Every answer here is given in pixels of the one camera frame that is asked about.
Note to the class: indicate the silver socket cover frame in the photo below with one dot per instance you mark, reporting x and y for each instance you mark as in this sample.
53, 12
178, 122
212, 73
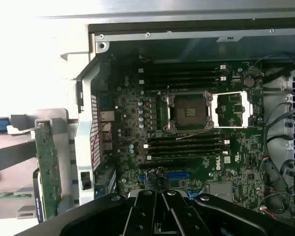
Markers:
245, 108

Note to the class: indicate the green RAM stick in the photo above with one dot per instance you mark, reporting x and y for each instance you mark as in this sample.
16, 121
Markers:
9, 196

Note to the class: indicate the silver chipset heatsink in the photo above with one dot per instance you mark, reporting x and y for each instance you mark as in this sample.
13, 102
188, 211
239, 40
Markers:
221, 191

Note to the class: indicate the black RAM slot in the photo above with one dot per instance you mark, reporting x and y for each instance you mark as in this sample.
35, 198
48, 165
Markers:
182, 67
182, 79
186, 144
182, 85
182, 73
186, 157
186, 137
186, 150

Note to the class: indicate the black grey PC case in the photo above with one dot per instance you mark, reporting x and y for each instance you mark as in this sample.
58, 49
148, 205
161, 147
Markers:
186, 49

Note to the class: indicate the round coin cell battery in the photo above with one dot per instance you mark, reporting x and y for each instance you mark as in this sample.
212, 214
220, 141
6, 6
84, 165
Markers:
248, 81

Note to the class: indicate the green motherboard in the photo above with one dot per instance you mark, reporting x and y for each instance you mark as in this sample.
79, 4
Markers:
236, 147

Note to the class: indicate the silver drive cage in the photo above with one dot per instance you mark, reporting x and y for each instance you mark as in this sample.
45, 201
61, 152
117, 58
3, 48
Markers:
275, 81

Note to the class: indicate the thin metal locking lever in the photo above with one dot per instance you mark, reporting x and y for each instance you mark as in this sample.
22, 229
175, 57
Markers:
199, 134
168, 92

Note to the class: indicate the blue expansion slot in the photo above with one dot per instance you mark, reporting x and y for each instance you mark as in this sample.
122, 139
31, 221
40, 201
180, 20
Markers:
177, 175

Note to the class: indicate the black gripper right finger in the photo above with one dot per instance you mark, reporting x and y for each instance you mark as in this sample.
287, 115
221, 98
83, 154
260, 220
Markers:
184, 216

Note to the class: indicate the CPU socket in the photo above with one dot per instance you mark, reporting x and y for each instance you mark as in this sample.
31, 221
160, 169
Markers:
189, 111

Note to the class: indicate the grey parts rack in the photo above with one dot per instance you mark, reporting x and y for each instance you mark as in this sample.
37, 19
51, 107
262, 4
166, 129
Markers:
66, 137

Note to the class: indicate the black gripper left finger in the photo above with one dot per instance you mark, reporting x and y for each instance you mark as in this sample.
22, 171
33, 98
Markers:
145, 216

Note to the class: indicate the blue SATA port cluster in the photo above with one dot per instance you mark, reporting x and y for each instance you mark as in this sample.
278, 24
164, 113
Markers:
193, 194

